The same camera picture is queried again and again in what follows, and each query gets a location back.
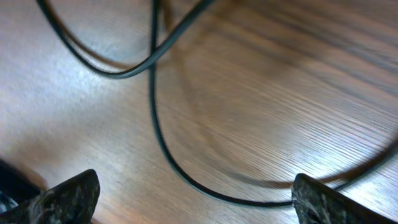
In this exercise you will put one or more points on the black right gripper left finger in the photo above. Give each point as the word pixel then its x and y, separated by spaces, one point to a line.
pixel 73 202

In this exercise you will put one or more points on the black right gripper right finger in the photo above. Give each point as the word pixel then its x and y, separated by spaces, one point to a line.
pixel 316 203

